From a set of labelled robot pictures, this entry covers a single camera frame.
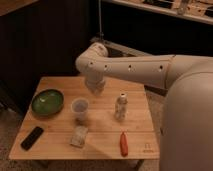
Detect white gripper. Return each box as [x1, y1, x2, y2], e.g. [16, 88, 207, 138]
[85, 80, 105, 95]

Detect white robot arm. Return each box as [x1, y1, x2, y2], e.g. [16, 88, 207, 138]
[75, 43, 213, 171]

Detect clear plastic cup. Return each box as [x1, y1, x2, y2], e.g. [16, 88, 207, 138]
[71, 98, 89, 121]

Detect small plastic bottle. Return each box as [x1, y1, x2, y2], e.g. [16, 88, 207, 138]
[115, 93, 128, 121]

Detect wooden low table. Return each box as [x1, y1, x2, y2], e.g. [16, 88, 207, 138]
[9, 77, 159, 160]

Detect green ceramic bowl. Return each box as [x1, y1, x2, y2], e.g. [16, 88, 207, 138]
[31, 89, 64, 117]

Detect clear snack packet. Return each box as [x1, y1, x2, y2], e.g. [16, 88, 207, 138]
[70, 126, 88, 148]

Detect orange carrot toy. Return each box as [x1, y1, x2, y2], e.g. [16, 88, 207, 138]
[120, 132, 128, 157]

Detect black remote control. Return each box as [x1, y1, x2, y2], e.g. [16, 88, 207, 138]
[21, 127, 44, 150]

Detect vertical metal pole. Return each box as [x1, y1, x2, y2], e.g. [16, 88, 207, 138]
[98, 0, 103, 41]

